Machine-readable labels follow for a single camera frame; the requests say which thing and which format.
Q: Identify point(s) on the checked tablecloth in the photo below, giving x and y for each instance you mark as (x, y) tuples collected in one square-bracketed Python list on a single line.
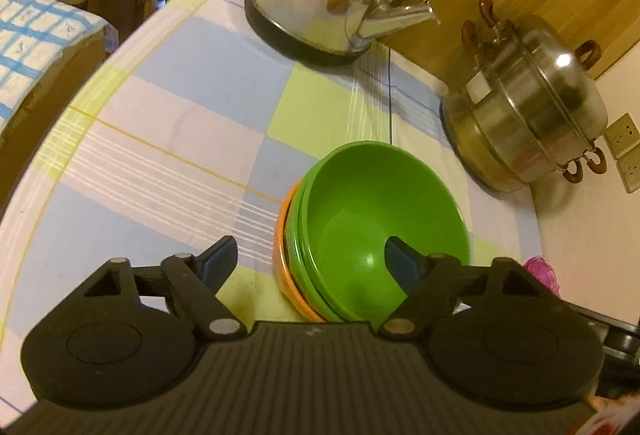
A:
[(175, 115)]

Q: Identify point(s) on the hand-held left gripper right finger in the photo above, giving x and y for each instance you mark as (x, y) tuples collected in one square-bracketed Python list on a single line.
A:
[(402, 265)]

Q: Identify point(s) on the pink plastic object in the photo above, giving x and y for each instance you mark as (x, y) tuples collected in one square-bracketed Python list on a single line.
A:
[(542, 272)]

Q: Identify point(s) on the green plastic bowl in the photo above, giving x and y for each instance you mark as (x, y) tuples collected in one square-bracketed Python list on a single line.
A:
[(370, 225), (300, 235)]

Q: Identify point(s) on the orange plastic bowl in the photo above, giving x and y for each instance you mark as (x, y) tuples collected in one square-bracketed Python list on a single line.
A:
[(281, 260)]

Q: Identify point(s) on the stainless steel steamer pot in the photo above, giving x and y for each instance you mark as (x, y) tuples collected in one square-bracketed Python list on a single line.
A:
[(530, 115)]

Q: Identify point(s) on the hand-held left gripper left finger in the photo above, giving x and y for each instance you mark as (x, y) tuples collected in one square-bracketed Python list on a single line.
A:
[(220, 262)]

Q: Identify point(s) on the wall socket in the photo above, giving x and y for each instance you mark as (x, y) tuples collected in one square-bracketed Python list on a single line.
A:
[(631, 175), (622, 135)]

